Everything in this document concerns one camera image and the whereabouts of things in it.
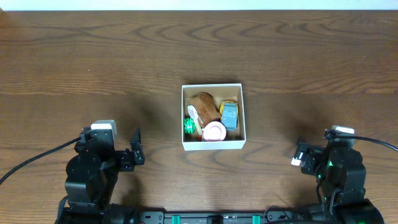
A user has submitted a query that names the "green round spinning top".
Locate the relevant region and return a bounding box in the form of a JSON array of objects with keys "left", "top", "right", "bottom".
[{"left": 183, "top": 118, "right": 196, "bottom": 134}]

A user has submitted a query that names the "wooden pig face drum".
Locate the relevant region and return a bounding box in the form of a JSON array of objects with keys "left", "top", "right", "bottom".
[{"left": 187, "top": 105, "right": 203, "bottom": 136}]

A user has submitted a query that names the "pink duck toy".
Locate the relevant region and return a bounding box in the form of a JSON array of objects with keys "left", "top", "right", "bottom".
[{"left": 202, "top": 121, "right": 226, "bottom": 141}]

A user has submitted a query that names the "brown plush bear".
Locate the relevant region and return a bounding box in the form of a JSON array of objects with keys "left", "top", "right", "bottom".
[{"left": 190, "top": 92, "right": 221, "bottom": 128}]

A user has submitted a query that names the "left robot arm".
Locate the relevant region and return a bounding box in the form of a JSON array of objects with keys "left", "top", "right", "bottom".
[{"left": 55, "top": 127, "right": 145, "bottom": 224}]

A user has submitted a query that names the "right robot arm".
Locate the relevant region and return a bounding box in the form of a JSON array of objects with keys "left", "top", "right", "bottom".
[{"left": 292, "top": 139, "right": 384, "bottom": 224}]

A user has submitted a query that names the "white cardboard box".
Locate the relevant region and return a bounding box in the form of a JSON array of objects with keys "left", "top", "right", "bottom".
[{"left": 180, "top": 83, "right": 246, "bottom": 151}]

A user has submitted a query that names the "right black cable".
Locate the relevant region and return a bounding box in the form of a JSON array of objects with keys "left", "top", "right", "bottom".
[{"left": 325, "top": 130, "right": 398, "bottom": 153}]

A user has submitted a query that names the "black cable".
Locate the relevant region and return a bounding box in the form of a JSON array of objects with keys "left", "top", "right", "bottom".
[
  {"left": 0, "top": 136, "right": 82, "bottom": 186},
  {"left": 325, "top": 130, "right": 398, "bottom": 153}
]

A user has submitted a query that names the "left black cable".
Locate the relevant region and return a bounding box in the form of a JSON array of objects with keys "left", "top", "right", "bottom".
[{"left": 0, "top": 136, "right": 82, "bottom": 186}]

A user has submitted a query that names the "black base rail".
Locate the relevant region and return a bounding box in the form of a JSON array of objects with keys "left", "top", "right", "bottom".
[{"left": 137, "top": 207, "right": 313, "bottom": 224}]

